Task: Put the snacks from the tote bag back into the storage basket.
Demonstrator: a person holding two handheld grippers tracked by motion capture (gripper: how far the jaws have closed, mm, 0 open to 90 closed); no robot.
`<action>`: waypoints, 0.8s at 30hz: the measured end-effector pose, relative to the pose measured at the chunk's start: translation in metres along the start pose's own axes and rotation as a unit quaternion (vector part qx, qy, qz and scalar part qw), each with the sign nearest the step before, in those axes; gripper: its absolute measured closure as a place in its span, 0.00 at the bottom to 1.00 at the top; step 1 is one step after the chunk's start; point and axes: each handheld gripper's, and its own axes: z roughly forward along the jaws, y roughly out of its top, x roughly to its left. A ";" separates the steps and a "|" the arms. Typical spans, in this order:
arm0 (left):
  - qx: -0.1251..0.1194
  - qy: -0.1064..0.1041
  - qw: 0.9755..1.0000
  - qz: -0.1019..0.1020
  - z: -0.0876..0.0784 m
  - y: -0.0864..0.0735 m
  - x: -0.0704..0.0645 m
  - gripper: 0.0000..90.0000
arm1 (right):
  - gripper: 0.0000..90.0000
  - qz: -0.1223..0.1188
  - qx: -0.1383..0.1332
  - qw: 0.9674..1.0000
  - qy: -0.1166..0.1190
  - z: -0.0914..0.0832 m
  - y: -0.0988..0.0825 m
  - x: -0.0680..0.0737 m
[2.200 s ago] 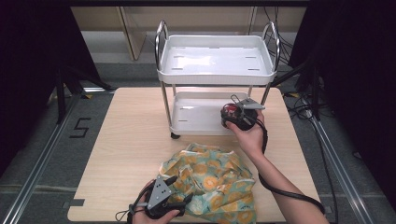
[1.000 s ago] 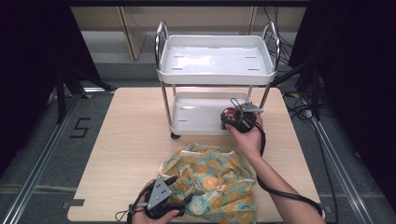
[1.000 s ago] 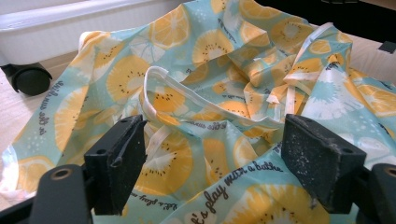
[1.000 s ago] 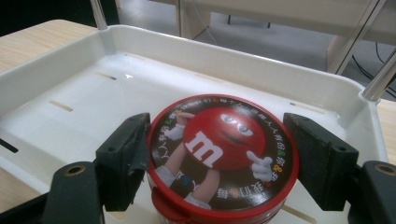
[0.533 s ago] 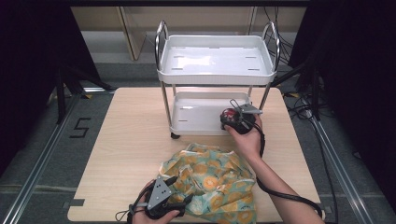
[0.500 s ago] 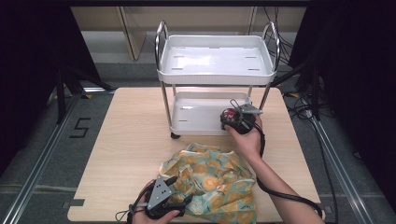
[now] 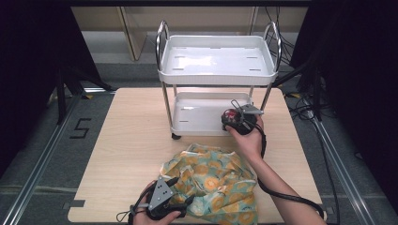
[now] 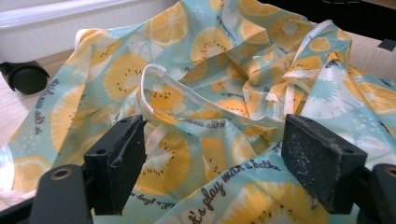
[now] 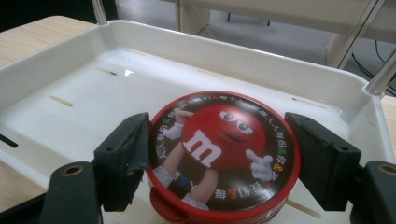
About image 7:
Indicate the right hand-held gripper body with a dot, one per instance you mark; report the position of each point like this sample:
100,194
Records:
247,120

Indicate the white two-tier trolley cart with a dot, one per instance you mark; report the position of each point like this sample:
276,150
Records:
216,59

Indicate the red drink can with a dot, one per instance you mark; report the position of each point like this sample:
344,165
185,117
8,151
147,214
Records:
230,115

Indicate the beige wooden cabinet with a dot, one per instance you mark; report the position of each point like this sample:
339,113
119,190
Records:
134,31

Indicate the black metal stand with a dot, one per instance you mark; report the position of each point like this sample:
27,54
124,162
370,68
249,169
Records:
62,93
316,90

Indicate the person's left hand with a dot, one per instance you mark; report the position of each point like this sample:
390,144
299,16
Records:
142,217

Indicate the floral yellow green cloth bag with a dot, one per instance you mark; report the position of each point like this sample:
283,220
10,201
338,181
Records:
219,184

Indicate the metal floor rail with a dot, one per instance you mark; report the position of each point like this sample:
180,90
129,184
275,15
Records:
37,168
341,168

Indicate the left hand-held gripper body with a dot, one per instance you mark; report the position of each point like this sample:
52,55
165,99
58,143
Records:
160,195

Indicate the person's right hand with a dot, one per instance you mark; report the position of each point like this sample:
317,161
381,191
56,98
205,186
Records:
248,145

